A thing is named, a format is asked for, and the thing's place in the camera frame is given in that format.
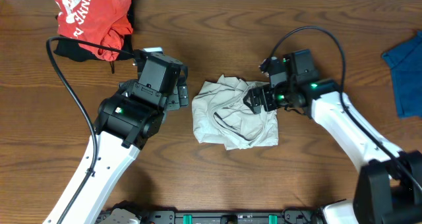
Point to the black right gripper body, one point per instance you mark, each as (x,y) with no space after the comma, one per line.
(273,98)

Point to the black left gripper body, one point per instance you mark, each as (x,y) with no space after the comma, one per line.
(180,99)

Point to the beige t-shirt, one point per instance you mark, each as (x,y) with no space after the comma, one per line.
(221,117)

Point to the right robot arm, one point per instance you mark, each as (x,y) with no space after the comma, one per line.
(389,182)

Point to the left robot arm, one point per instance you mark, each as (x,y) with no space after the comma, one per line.
(125,122)

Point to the red printed t-shirt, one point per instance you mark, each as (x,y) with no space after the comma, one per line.
(102,22)

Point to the black folded garment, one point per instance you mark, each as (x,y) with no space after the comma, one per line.
(71,51)

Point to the blue t-shirt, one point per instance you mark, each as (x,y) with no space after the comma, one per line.
(404,62)

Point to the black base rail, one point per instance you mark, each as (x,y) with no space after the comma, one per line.
(128,212)

